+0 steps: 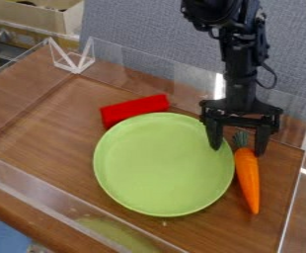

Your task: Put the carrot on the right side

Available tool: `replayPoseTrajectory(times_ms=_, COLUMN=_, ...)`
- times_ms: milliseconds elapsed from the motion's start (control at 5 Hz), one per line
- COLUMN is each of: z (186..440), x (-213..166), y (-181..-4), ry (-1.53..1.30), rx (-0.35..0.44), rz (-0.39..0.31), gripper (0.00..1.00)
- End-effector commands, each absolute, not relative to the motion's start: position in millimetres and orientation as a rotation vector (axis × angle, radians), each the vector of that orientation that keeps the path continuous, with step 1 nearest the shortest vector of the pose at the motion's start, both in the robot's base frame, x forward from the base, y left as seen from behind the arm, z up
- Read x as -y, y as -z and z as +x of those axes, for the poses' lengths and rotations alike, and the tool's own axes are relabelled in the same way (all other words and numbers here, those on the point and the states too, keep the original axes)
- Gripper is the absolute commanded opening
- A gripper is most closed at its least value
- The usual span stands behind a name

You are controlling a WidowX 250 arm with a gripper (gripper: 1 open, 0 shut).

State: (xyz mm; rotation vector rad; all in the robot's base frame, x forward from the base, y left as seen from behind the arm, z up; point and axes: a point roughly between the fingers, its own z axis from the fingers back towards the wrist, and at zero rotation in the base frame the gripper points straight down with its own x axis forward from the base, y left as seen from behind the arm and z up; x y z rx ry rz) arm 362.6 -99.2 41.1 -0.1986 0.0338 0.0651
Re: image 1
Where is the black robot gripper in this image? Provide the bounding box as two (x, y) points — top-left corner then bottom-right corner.
(199, 99), (283, 157)

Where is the orange toy carrot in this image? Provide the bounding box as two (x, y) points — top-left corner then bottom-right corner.
(233, 131), (259, 214)

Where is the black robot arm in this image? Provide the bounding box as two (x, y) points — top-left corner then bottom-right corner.
(180, 0), (283, 156)

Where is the green round plate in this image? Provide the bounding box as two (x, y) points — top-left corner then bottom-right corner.
(92, 113), (235, 217)

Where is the red wedge block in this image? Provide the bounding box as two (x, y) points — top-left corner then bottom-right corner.
(100, 94), (169, 128)

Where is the cardboard box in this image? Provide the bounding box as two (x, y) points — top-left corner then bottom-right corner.
(0, 0), (84, 35)

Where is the wooden shelf with knob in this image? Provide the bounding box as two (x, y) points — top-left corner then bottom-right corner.
(0, 17), (81, 72)

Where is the black cable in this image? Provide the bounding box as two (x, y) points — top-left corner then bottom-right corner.
(255, 62), (279, 91)

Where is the clear acrylic enclosure wall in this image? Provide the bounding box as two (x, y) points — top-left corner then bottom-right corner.
(0, 39), (306, 253)

